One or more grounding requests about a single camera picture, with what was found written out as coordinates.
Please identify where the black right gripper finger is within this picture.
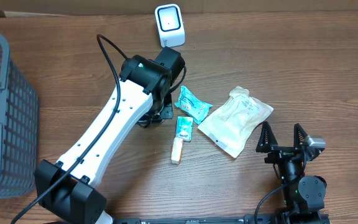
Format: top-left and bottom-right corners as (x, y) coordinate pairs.
(255, 121), (278, 153)
(293, 123), (308, 147)

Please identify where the blue Kleenex tissue pack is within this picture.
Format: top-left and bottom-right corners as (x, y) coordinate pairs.
(175, 116), (193, 142)

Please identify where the teal tissue pack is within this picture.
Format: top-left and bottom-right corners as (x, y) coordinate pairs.
(175, 85), (212, 124)

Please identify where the orange white tissue pack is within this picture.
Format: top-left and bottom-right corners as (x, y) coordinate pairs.
(171, 137), (184, 165)

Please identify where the beige plastic pouch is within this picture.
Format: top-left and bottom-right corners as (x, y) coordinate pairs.
(198, 86), (273, 158)

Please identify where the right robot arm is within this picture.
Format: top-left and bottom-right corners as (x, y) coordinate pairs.
(254, 121), (330, 224)

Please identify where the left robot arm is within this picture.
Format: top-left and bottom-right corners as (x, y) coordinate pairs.
(35, 47), (186, 223)

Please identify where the white barcode scanner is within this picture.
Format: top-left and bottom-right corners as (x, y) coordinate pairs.
(155, 4), (185, 47)

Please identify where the grey plastic basket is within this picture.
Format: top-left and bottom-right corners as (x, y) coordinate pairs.
(0, 34), (40, 199)

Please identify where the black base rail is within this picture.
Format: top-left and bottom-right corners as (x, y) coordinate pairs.
(107, 213), (332, 224)

